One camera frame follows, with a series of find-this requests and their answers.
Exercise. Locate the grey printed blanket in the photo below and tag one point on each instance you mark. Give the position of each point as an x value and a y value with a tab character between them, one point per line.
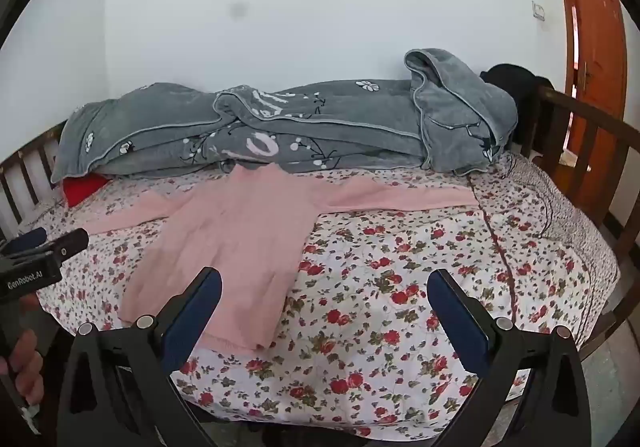
310	127

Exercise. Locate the person's left hand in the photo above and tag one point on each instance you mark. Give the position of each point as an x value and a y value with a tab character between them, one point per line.
26	367

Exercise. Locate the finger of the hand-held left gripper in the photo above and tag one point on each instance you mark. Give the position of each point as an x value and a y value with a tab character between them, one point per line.
67	243
29	238

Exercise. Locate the black garment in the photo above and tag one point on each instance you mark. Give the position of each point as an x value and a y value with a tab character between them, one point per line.
510	79

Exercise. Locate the orange wooden door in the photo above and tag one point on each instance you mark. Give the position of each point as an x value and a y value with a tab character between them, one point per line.
595	27

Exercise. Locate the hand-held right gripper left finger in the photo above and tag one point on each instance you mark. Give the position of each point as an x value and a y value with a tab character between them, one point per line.
194	314

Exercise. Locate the white wall switch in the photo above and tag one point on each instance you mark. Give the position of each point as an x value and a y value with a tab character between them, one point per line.
538	10

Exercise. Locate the floral bed sheet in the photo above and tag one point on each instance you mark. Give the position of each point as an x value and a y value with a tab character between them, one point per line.
380	287

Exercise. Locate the pink knit sweater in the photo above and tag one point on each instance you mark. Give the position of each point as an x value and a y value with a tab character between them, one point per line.
235	237

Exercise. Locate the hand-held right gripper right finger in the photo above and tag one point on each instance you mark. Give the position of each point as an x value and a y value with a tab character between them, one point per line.
459	319

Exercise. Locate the red cloth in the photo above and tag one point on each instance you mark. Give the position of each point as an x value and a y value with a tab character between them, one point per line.
82	189

